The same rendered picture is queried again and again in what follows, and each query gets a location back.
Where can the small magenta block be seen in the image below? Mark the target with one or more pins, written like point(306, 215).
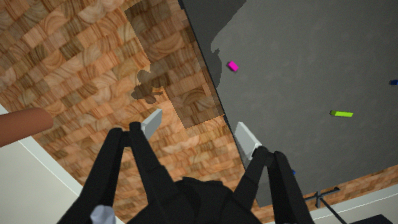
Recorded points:
point(233, 66)

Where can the lime green rod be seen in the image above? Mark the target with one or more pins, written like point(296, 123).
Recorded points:
point(341, 113)

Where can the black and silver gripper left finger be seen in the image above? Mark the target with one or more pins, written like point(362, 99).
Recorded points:
point(95, 202)

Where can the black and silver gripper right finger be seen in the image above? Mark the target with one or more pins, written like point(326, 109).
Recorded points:
point(289, 206)

